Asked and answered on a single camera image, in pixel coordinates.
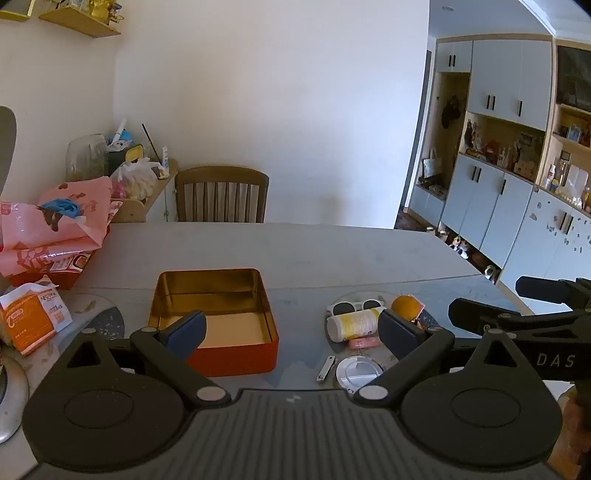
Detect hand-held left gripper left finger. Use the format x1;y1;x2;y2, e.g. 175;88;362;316
55;309;232;409

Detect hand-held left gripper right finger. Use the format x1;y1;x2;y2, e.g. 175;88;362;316
353;308;532;409

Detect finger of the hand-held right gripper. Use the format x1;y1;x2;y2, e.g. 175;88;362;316
516;276;591;311
449;298;522;330

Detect yellow and white bottle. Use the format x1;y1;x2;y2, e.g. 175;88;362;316
327;308;384;343

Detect orange tin box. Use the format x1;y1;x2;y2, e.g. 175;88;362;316
147;268;280;377

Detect metal nail clipper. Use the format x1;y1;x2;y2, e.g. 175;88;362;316
316;355;338;383

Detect orange fruit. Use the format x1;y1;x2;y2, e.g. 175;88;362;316
392;295;423;321

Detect white sunglasses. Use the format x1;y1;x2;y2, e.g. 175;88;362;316
327;299;386;317

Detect row of shoes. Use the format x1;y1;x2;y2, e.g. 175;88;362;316
434;222;502;283

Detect wooden side shelf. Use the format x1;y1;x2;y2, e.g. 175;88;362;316
108;159;178;223

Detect wooden chair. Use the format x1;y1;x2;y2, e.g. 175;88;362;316
174;166;270;223

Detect red box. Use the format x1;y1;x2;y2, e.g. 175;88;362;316
9;226;112;291

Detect orange and white packet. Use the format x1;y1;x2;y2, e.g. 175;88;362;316
0;276;74;356

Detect white tote bag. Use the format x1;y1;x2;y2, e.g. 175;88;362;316
422;148;443;178

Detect white plastic bag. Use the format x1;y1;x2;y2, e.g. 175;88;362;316
110;157;164;200

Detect pink plastic bags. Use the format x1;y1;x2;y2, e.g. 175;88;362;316
0;178;114;278

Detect blue cloth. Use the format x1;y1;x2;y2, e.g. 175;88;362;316
39;198;84;217

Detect silver round base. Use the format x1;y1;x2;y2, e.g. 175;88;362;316
0;351;31;444

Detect thin black stick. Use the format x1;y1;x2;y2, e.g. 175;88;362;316
141;124;160;162

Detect clear glass jar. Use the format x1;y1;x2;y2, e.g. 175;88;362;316
66;134;109;182

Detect grey curved object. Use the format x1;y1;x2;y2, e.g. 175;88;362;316
0;106;17;199

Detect grey wall cabinet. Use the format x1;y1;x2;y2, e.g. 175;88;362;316
406;34;591;315

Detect wooden wall shelf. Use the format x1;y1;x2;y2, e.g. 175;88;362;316
38;7;122;38

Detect gold wall frame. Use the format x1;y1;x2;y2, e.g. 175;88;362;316
0;0;37;23

